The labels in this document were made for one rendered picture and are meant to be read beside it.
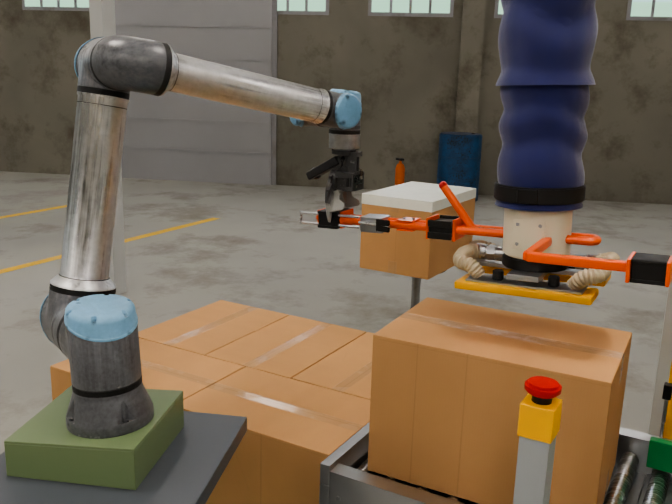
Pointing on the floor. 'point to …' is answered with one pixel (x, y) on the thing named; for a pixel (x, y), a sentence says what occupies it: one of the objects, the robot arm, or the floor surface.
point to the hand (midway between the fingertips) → (335, 216)
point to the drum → (460, 159)
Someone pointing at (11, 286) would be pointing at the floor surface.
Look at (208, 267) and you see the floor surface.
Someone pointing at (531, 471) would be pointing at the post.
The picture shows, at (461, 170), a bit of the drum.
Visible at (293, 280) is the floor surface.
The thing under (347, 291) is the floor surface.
